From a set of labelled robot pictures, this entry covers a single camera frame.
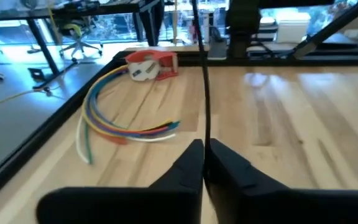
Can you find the red tape dispenser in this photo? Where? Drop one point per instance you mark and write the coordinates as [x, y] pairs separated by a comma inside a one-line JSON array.
[[166, 59]]

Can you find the office chair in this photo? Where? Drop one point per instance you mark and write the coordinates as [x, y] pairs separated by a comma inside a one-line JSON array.
[[76, 34]]

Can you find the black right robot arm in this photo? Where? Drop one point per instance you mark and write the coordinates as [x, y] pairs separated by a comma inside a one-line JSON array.
[[242, 25]]

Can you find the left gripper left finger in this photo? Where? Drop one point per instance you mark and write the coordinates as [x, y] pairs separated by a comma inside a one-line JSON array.
[[129, 205]]

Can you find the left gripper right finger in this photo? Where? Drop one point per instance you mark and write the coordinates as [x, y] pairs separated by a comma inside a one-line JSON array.
[[275, 205]]

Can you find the black side desk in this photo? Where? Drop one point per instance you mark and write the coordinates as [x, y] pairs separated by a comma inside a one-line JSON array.
[[73, 11]]

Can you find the bundle of coloured tubes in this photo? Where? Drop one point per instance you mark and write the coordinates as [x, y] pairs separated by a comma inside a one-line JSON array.
[[84, 115]]

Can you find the silver mounting bracket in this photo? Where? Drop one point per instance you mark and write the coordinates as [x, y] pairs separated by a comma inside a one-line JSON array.
[[217, 46]]

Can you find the black stand base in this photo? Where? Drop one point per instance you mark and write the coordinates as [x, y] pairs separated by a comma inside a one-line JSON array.
[[45, 53]]

